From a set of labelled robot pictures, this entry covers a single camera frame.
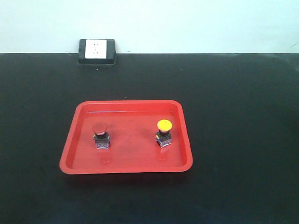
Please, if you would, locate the yellow mushroom push button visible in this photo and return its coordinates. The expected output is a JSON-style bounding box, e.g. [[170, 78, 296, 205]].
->
[[155, 119, 172, 148]]

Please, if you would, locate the red plastic tray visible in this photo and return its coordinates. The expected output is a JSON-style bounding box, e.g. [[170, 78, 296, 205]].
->
[[59, 100, 193, 175]]

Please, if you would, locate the black desktop power socket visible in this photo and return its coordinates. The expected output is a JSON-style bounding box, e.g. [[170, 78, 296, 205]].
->
[[78, 39, 116, 65]]

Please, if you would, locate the red mushroom push button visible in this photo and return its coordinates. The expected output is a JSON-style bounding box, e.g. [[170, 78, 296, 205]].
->
[[92, 122, 110, 149]]

